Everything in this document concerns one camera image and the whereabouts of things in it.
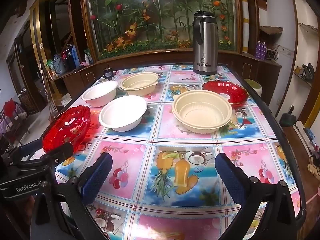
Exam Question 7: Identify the pale green bucket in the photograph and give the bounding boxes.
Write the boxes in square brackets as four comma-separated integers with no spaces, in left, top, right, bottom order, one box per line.
[244,79,262,97]

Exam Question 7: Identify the stainless steel thermos jug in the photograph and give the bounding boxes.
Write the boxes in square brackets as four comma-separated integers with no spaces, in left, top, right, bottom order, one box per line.
[192,10,219,75]

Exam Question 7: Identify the artificial flower display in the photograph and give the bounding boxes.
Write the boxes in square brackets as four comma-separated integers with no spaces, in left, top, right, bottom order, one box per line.
[86,0,238,60]

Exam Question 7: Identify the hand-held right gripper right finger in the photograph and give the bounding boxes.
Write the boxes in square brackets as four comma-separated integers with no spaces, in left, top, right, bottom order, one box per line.
[214,152,304,240]

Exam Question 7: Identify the blue thermos flask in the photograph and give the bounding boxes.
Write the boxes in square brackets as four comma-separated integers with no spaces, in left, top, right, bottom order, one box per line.
[71,45,80,68]

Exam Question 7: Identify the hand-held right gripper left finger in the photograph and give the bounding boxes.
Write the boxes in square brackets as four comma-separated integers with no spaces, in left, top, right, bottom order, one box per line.
[34,152,113,240]

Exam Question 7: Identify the wooden root tray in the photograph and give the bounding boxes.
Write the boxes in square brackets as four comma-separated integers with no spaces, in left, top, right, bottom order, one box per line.
[259,26,283,34]

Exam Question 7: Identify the white yellow striped roll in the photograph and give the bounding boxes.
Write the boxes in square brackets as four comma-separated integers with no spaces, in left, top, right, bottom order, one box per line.
[241,0,249,53]

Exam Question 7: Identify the wire basket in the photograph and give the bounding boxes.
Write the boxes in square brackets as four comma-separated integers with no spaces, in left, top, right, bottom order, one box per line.
[265,45,280,62]

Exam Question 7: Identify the black bag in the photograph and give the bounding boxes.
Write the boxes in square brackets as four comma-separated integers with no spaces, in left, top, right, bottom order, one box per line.
[301,63,315,82]

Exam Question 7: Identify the large beige plastic bowl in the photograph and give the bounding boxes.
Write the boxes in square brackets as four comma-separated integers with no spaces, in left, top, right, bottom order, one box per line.
[171,90,233,134]

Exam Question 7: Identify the grey blue thermos jug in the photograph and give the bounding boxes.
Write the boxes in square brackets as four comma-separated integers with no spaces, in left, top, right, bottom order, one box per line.
[53,54,66,75]

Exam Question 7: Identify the fruit print tablecloth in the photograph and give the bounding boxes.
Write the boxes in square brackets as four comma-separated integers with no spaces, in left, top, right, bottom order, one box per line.
[54,64,302,240]

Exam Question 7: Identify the red cloth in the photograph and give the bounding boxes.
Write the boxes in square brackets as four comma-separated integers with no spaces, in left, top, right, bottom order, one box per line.
[4,99,17,117]

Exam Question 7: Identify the small beige plastic bowl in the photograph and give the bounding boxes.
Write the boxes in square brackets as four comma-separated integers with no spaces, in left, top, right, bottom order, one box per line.
[120,72,159,96]

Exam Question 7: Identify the red scalloped plate white label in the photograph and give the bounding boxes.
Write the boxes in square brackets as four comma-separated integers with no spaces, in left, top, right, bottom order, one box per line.
[202,79,249,105]

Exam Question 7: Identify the white paper bowl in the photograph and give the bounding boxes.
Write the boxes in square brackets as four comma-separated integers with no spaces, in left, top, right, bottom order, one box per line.
[82,80,118,107]
[98,95,148,132]

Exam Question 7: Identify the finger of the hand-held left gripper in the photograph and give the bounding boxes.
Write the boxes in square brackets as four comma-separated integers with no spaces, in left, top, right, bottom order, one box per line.
[49,143,74,166]
[1,139,43,162]

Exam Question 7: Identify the dark wooden cabinet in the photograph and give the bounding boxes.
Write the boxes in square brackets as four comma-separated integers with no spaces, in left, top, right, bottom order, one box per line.
[50,47,282,105]

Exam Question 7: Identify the black thermos flask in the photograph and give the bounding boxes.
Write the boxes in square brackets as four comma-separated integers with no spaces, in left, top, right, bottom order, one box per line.
[64,46,73,68]

